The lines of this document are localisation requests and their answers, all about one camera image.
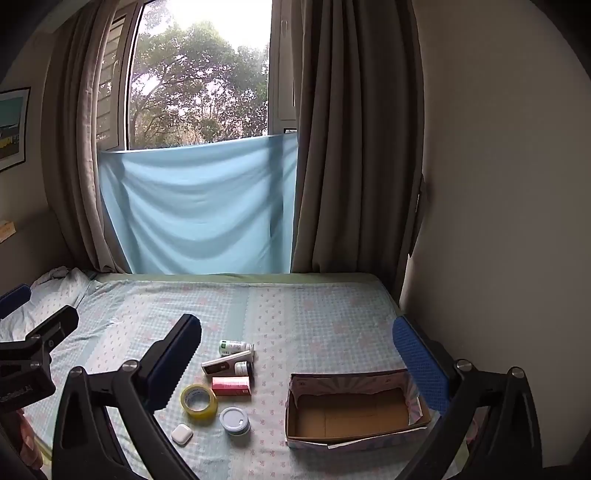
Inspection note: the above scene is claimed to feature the grey headboard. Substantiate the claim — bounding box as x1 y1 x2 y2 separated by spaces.
0 210 88 296

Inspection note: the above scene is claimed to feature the white remote control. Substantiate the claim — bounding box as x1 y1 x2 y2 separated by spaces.
201 349 254 376

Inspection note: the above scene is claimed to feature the white crumpled bedding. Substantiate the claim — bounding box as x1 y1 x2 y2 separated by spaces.
0 267 93 342

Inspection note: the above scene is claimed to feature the white bottle with green label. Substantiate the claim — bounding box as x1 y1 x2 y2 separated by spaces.
219 340 255 357

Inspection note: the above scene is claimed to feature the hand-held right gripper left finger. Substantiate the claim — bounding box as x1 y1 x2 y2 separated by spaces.
50 314 202 480

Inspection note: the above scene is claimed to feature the round jar with white lid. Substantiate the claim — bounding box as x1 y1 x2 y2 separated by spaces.
219 407 251 436

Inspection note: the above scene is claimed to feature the checkered pink-patterned bed sheet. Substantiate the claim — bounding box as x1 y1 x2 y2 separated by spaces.
0 272 462 480

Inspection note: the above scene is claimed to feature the light blue hanging cloth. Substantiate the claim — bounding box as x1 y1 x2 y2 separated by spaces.
99 131 298 276

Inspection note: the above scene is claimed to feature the pink carton box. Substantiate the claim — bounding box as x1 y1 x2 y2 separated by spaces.
211 376 253 397

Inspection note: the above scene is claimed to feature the yellow tape roll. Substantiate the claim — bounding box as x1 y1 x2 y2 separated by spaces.
180 383 218 420

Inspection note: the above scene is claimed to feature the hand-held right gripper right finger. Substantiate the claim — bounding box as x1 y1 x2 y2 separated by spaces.
392 315 543 480

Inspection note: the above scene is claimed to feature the cardboard box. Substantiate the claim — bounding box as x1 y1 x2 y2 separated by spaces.
285 368 432 450

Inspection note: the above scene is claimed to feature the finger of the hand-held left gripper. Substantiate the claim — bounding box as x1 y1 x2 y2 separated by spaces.
23 305 79 370
0 284 32 320

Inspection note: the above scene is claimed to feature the framed wall poster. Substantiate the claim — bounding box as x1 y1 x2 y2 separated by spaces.
0 87 32 172

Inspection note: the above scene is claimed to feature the window with white frame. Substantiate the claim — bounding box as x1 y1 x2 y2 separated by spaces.
95 0 298 153

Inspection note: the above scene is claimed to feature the grey-brown curtain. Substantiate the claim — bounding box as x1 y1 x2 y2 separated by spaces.
41 0 139 273
290 0 426 276

